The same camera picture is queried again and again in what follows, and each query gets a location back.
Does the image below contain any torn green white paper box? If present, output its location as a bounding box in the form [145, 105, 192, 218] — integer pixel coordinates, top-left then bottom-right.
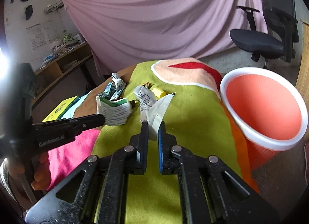
[95, 95, 132, 126]

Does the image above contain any white printed paper scrap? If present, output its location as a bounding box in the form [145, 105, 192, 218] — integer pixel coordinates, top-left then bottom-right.
[134, 85, 175, 141]

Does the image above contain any green white wrapper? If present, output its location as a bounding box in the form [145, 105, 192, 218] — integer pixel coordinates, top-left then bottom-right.
[99, 73, 126, 101]

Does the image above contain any person's left hand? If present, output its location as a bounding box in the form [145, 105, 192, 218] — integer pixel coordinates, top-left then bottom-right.
[5, 152, 51, 193]

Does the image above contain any yellow notebook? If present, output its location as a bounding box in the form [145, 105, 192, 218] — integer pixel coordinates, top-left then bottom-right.
[42, 96, 79, 123]

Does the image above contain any wooden shelf desk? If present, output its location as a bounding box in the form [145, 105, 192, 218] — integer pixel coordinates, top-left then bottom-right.
[32, 42, 95, 108]

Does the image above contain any pile of papers on shelf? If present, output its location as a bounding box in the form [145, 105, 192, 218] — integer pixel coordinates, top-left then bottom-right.
[40, 30, 85, 68]

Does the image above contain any small yellow eraser block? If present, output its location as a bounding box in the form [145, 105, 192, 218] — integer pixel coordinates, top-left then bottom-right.
[152, 87, 166, 99]

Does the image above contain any wooden cabinet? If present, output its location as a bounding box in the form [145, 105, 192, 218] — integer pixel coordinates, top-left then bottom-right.
[295, 20, 309, 99]

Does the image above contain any pink hanging sheet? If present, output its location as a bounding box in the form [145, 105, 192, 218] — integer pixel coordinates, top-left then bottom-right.
[63, 0, 268, 76]

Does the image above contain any black office chair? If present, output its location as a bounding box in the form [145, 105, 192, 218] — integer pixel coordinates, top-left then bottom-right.
[230, 0, 300, 69]

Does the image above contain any small brown ring snack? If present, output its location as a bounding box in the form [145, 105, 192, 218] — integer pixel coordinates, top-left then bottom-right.
[142, 82, 152, 89]

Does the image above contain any black object on wall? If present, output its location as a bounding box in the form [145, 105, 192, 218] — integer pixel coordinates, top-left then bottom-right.
[25, 4, 33, 20]

